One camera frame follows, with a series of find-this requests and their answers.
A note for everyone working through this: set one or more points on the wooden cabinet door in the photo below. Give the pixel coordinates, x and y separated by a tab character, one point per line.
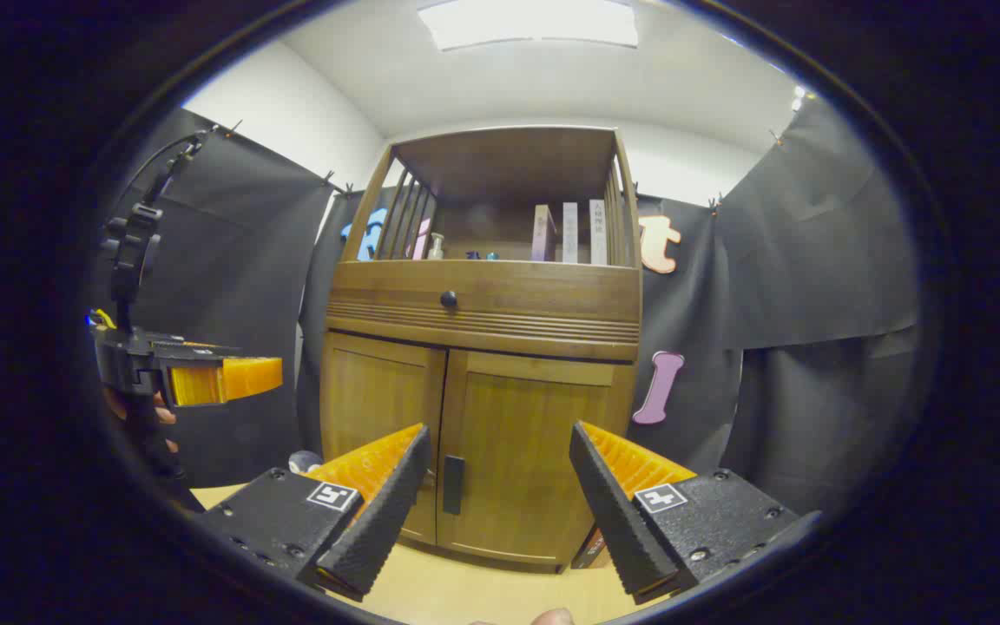
374	391
526	434

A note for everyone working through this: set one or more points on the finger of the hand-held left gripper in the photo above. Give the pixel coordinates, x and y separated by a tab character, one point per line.
244	378

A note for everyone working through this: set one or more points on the black round drawer knob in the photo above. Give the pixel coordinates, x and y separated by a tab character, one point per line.
449	299

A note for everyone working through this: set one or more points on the rectangular ceiling light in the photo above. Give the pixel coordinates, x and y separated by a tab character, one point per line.
526	22

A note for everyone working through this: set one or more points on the wooden cabinet drawer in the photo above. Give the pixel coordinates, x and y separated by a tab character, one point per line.
535	299

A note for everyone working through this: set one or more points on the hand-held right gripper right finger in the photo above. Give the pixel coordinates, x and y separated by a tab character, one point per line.
613	512

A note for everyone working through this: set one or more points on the penguin plush toy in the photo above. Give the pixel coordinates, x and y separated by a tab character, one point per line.
303	461

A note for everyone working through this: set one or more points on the wooden double-door shoe cabinet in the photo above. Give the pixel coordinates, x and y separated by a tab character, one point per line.
483	295

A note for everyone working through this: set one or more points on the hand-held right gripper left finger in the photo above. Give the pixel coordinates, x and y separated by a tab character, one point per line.
387	512

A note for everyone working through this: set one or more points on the small pump bottle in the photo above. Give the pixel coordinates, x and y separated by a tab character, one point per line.
436	248

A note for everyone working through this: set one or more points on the blue book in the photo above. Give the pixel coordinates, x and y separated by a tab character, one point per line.
591	549

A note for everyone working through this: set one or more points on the pale grey book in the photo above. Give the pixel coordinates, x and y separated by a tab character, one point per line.
570	233

